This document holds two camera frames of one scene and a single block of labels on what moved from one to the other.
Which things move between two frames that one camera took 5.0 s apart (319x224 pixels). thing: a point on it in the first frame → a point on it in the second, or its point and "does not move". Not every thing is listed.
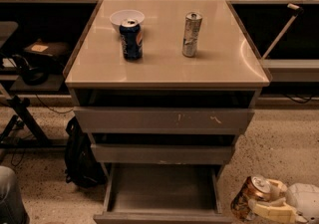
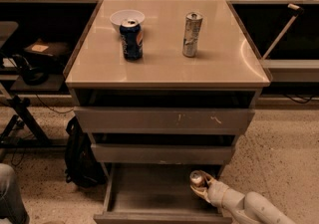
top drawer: x=160 y=119 does not move
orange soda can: x=254 y=188 → x=197 y=177
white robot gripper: x=301 y=198 → x=215 y=192
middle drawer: x=162 y=153 does not move
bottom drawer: x=163 y=193 does not move
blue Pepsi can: x=131 y=34 does not move
